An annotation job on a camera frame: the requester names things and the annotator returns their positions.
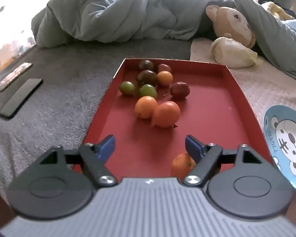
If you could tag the small red plum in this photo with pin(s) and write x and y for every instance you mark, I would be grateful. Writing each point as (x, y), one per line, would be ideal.
(164, 68)

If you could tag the large red plum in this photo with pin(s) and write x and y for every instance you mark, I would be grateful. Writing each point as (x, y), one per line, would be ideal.
(179, 90)

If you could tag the large dark brown plum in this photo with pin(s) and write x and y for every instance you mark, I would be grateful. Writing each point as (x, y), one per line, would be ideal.
(146, 77)

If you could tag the silver smartphone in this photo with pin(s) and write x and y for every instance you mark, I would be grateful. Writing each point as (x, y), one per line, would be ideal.
(13, 76)

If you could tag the small orange tangerine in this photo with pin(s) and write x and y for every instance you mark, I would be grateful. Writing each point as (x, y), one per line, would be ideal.
(164, 78)

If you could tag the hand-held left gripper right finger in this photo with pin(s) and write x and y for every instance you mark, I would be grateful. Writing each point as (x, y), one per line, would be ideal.
(191, 145)

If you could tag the blue-grey duvet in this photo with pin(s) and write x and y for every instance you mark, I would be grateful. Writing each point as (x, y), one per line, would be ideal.
(113, 12)

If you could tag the green plum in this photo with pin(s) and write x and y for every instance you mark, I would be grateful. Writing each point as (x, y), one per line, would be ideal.
(127, 88)
(148, 91)

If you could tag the red cardboard tray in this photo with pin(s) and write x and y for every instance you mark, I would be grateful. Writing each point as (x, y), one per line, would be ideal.
(148, 138)

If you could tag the large orange tangerine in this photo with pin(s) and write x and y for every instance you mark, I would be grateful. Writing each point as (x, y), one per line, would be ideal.
(166, 114)

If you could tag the small dark brown plum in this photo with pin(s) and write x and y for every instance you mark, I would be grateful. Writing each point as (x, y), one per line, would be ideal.
(146, 64)

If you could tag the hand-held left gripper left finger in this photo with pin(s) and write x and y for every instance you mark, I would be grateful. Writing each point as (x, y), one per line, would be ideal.
(107, 147)

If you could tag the blue cartoon bear plate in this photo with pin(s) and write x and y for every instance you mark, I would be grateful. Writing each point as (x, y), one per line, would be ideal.
(286, 133)

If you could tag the black smartphone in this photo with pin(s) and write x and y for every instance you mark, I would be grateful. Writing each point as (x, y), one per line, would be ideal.
(21, 98)

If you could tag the napa cabbage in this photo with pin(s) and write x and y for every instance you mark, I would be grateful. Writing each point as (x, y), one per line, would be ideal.
(231, 54)

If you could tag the yellow cloth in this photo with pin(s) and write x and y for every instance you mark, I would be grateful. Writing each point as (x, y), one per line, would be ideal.
(276, 9)

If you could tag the brown monkey plush toy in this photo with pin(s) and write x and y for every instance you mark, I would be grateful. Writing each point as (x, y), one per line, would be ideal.
(234, 22)

